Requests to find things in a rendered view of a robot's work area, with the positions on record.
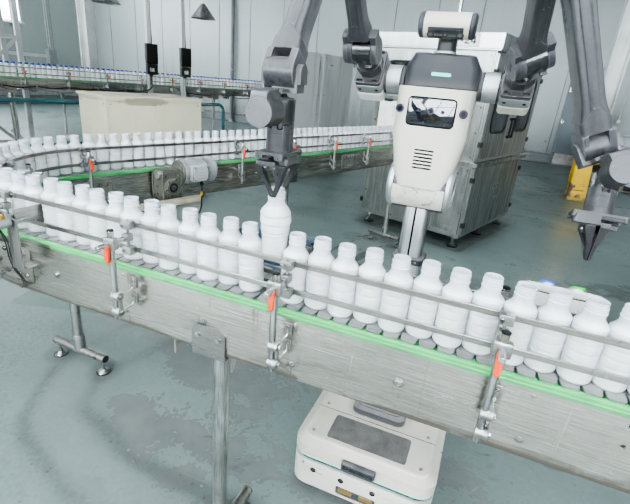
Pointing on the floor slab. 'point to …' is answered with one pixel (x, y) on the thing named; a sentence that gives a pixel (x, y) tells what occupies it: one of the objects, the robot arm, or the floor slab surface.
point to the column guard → (577, 183)
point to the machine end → (496, 152)
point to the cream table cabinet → (140, 118)
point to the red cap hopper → (8, 61)
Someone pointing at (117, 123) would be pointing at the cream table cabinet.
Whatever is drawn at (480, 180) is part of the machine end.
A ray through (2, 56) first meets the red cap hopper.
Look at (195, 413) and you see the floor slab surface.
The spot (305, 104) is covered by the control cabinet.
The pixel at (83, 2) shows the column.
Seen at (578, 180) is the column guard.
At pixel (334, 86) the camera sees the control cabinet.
